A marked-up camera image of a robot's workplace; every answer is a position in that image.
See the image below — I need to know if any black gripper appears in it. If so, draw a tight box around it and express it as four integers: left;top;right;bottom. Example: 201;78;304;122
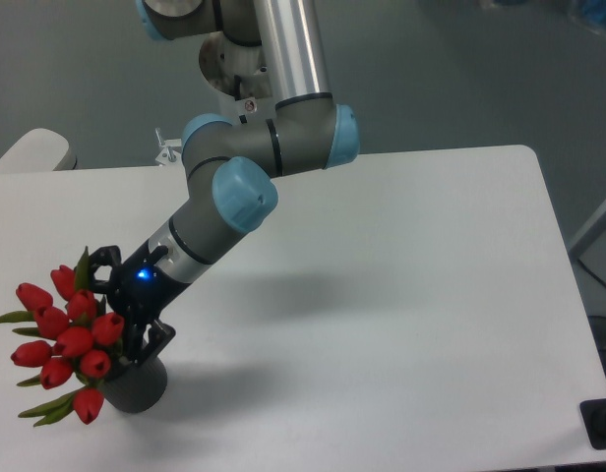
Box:
88;243;189;368

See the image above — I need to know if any red tulip bouquet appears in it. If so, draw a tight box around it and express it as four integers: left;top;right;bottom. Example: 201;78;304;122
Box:
0;250;125;427

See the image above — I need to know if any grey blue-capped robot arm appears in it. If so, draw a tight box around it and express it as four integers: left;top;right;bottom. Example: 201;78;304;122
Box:
90;1;360;366

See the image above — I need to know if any dark grey ribbed vase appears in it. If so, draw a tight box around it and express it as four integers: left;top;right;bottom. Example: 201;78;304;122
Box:
100;356;168;414

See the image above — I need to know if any white chair armrest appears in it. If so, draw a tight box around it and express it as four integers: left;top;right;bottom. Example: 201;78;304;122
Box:
0;128;78;175

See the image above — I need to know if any blue plastic bag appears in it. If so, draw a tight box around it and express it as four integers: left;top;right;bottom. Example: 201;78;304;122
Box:
568;0;606;35

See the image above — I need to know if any black cable grommet box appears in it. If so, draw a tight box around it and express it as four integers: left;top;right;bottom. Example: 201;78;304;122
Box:
579;398;606;450

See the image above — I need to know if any white furniture frame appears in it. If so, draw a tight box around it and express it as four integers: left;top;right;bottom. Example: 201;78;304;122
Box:
567;199;606;261

